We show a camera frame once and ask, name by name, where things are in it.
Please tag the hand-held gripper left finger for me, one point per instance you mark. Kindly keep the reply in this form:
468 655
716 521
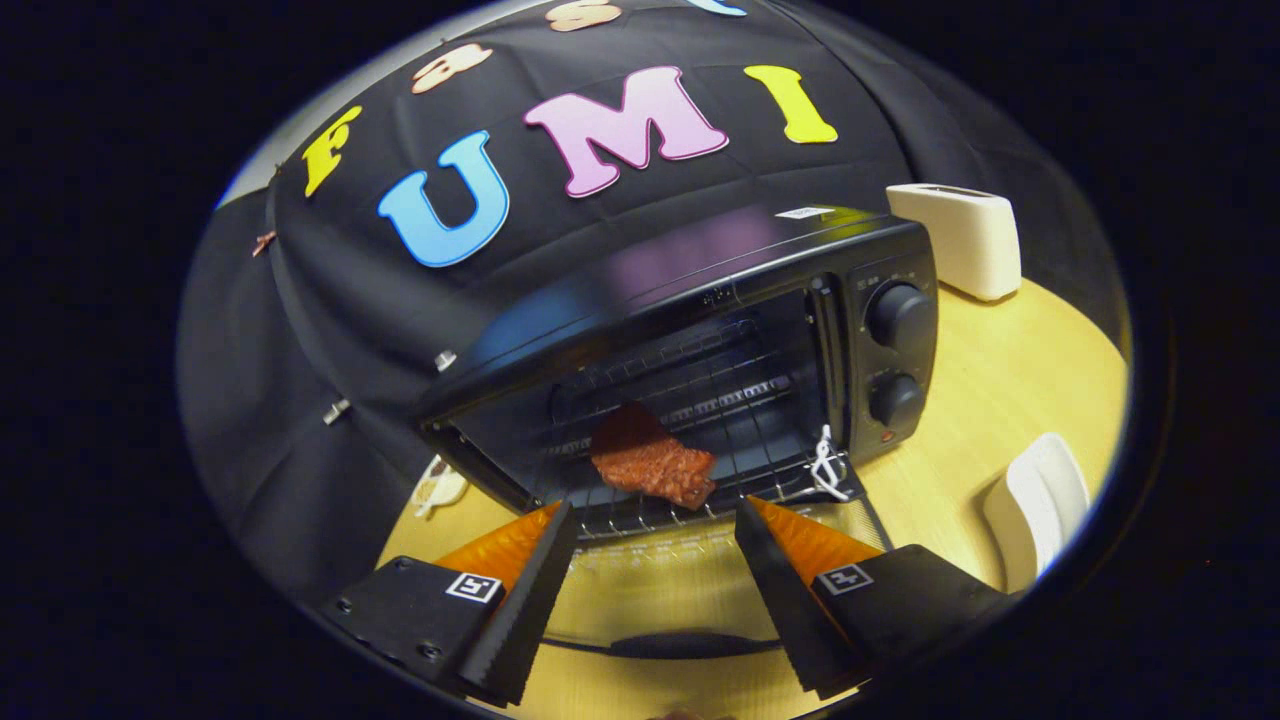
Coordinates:
525 620

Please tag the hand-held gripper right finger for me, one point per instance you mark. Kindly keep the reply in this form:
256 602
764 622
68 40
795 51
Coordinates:
785 600

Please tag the red meat slice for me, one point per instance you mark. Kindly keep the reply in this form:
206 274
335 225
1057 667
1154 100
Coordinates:
655 465

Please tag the black toaster oven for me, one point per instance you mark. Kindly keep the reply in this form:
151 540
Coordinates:
700 260

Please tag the white pop-up toaster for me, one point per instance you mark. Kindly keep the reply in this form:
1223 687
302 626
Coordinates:
965 240

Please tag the white divided sauce plate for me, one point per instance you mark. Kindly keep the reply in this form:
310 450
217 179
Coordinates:
438 488

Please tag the small white ridged tray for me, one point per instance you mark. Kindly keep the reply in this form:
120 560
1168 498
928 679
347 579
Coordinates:
1035 510

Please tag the small silver clip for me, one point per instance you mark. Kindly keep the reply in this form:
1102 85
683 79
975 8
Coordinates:
337 411

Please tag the small red clip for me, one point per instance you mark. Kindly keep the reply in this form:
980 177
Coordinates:
264 243

